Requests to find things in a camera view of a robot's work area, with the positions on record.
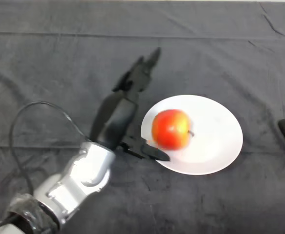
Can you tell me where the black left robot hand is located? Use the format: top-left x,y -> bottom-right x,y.
88,47 -> 171,162

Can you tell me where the red yellow apple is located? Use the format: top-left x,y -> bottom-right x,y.
151,109 -> 195,151

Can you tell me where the white round plate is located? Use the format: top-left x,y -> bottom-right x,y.
140,94 -> 244,176

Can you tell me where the black table cloth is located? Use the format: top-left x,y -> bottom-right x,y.
0,0 -> 285,234

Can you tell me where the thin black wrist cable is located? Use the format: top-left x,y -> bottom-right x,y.
0,100 -> 92,228

